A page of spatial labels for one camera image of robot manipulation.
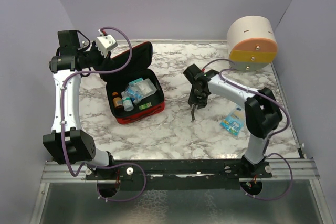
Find black handled scissors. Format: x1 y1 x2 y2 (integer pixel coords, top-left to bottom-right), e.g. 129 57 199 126
191 104 197 122

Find white gauze clear bag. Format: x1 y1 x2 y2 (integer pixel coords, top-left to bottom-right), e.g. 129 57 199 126
136 78 157 98

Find small green box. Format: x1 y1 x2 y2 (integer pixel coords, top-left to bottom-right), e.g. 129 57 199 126
139 102 152 110

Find small teal clear pouch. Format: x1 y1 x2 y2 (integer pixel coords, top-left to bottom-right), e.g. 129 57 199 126
129 78 143 86

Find red black medicine case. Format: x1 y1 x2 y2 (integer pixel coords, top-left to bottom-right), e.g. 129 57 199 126
100 41 165 125

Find white bottle blue label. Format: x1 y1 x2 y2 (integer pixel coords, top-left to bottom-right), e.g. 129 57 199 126
121 91 129 98

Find blue packets clear bag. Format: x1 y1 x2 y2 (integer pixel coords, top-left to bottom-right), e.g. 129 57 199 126
125 84 143 104

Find brown bottle orange cap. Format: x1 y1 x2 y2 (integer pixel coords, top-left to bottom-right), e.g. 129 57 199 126
112 92 123 109

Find clear bottle green label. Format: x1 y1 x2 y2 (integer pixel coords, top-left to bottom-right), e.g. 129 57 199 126
121 97 134 112

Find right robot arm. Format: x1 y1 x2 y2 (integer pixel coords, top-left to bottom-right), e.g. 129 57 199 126
183 64 283 177

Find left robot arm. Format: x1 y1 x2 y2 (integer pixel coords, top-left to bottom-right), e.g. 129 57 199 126
43 30 116 179

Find blue yellow plaster pack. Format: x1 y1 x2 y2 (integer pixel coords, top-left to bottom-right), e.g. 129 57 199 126
220 105 246 136

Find round pastel drawer cabinet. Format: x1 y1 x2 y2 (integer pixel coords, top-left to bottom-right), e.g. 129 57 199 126
227 16 278 71

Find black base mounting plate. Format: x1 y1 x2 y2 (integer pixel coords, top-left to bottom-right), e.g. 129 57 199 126
86 159 272 191

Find aluminium frame rail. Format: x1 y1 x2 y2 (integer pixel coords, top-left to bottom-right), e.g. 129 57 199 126
40 158 320 183

